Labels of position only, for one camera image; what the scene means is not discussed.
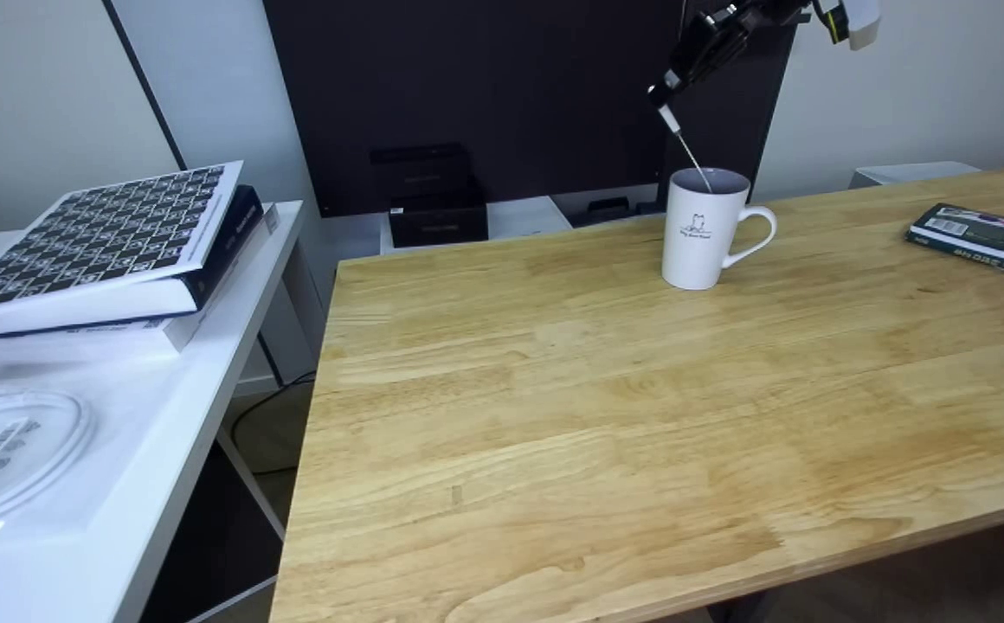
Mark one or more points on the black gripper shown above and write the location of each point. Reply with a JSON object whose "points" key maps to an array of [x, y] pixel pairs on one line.
{"points": [[763, 18]]}

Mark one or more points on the black and white patterned book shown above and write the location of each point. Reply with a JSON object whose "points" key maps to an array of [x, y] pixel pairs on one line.
{"points": [[99, 237]]}

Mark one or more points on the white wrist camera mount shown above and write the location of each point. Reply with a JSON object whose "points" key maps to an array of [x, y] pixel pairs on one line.
{"points": [[852, 23]]}

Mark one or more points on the dark partition panel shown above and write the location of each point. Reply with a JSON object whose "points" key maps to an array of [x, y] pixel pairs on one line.
{"points": [[502, 82]]}

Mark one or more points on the white flat board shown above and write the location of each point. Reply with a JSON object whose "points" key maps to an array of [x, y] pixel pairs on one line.
{"points": [[86, 327]]}

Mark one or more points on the white mug with logo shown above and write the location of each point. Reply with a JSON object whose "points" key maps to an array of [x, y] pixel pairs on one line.
{"points": [[698, 237]]}

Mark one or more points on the small black device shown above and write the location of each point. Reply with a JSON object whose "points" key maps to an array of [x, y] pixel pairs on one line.
{"points": [[617, 208]]}

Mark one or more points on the black flat box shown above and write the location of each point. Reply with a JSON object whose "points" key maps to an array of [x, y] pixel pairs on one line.
{"points": [[230, 244]]}

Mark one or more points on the white low shelf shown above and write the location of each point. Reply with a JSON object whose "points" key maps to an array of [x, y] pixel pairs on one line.
{"points": [[523, 215]]}

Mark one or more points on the white side table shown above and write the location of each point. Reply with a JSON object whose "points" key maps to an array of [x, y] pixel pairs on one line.
{"points": [[158, 439]]}

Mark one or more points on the clear round lid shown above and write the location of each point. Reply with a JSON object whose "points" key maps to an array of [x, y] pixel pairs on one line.
{"points": [[11, 456]]}

